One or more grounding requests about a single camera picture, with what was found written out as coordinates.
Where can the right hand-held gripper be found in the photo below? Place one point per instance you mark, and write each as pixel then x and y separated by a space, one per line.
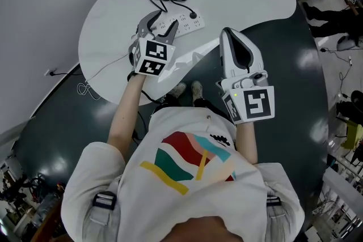
pixel 256 103

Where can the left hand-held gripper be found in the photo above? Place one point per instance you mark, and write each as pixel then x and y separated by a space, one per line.
pixel 155 51

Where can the white power strip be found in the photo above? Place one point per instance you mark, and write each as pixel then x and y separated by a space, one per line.
pixel 188 26

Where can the black round cable plug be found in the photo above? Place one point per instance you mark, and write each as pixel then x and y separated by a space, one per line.
pixel 193 15

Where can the person's right forearm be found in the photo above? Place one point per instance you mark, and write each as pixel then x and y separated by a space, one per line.
pixel 246 144

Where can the person's left forearm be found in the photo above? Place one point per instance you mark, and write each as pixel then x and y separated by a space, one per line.
pixel 127 116

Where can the grey sneaker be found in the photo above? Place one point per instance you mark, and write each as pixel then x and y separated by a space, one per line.
pixel 177 90
pixel 197 90

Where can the person's black trousers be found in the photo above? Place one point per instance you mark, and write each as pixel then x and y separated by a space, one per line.
pixel 204 105

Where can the white bag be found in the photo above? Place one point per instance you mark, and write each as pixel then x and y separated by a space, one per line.
pixel 347 43

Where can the white wall socket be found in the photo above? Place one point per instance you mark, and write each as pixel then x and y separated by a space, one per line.
pixel 48 73

